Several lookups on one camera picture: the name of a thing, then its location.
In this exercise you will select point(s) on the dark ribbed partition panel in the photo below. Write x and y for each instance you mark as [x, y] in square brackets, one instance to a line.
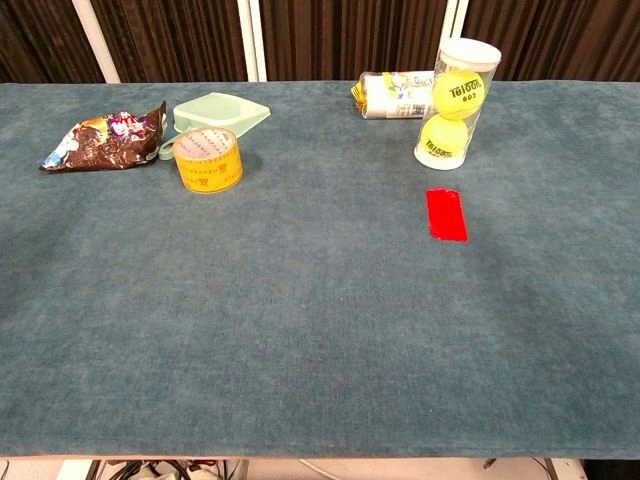
[175, 40]
[350, 35]
[560, 40]
[40, 40]

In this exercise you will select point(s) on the brown snack bag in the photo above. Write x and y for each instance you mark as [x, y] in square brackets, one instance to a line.
[100, 145]

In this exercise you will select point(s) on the yellow packing tape roll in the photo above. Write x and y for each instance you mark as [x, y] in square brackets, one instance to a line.
[210, 172]

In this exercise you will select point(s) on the yellow tennis ball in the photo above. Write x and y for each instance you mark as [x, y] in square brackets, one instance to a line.
[442, 137]
[457, 95]

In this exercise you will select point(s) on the clear tennis ball tube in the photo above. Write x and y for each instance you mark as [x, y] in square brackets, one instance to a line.
[467, 52]

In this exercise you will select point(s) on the blue tablecloth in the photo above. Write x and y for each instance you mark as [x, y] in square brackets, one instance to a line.
[300, 310]

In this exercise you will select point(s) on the mint green plastic dustpan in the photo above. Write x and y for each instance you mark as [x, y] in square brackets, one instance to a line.
[220, 112]

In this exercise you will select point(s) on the small red block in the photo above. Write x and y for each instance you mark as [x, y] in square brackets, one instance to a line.
[446, 215]

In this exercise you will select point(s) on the white yellow snack packet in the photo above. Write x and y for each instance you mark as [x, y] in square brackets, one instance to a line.
[390, 97]

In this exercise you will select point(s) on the white partition post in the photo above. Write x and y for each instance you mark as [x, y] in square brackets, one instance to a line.
[97, 45]
[456, 20]
[252, 40]

